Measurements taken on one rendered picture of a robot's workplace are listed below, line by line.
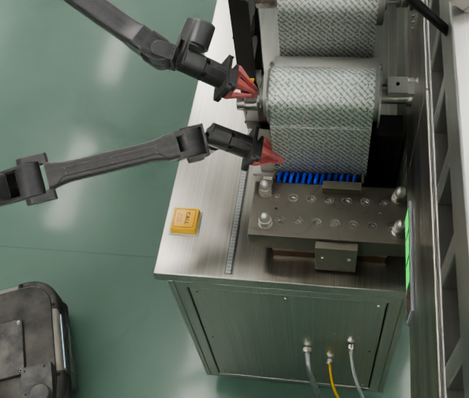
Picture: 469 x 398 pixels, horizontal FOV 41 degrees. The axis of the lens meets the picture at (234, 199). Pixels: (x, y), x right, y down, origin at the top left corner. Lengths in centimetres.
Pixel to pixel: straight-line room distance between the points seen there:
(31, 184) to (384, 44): 122
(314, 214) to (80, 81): 222
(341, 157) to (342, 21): 32
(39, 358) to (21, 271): 60
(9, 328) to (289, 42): 149
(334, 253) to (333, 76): 42
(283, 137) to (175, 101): 180
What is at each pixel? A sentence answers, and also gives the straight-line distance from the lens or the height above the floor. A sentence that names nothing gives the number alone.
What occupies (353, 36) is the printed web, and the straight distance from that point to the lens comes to 161.
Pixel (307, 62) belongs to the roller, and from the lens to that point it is 159.
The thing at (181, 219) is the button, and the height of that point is 92.
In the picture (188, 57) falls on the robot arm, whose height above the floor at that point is 137.
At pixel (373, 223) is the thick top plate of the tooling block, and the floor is 103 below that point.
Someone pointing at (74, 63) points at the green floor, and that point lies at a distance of 366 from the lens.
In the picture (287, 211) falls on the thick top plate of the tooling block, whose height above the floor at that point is 103.
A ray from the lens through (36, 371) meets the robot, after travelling 236.
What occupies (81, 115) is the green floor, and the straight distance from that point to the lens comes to 336.
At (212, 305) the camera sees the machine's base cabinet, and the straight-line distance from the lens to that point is 179.
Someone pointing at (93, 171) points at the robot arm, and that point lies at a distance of 148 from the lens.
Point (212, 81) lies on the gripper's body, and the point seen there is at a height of 130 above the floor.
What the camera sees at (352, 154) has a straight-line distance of 156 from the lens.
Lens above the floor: 233
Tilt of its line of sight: 55 degrees down
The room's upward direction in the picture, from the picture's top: 10 degrees counter-clockwise
